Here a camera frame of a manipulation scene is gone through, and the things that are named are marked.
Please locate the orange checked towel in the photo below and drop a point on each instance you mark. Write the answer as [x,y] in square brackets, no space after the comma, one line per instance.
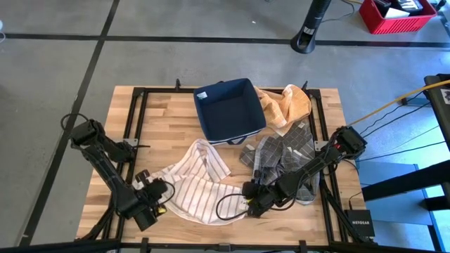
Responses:
[288,105]

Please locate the red plastic crate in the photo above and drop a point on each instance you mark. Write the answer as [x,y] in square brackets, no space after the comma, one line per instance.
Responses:
[393,25]

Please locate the black metal table frame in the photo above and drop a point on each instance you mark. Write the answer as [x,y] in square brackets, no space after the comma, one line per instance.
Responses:
[165,91]

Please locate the white box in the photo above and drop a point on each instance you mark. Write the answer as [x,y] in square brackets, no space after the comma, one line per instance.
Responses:
[397,13]

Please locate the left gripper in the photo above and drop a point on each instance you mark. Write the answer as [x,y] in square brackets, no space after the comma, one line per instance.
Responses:
[156,193]

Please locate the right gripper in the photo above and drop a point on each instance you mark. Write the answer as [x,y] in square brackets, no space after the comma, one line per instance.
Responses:
[262,195]

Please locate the navy white striped fabric basket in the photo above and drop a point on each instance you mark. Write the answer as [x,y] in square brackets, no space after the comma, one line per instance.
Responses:
[228,109]

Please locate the black diagonal beam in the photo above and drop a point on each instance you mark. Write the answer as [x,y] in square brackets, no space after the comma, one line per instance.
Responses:
[404,181]

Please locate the black stand base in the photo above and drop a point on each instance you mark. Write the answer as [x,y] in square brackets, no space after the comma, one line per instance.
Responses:
[309,28]

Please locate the light blue table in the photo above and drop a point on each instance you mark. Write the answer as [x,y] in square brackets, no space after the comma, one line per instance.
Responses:
[397,211]

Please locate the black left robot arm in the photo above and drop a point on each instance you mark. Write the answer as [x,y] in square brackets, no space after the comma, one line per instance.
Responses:
[105,168]

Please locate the black cabinet with sticker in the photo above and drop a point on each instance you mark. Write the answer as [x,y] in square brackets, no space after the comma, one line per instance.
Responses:
[439,112]

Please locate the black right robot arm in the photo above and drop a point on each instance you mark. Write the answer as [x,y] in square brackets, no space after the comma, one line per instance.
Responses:
[309,168]

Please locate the black keyboard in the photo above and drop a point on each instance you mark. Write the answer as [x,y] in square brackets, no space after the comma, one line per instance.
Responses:
[409,4]

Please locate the white red-striped towel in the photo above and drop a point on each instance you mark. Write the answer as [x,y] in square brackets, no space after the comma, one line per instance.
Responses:
[197,196]

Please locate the black Netgear network switch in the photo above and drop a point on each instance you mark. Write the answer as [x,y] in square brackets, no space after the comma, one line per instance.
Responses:
[358,225]

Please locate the grey checked towel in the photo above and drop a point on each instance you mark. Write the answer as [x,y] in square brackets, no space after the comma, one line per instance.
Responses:
[277,151]

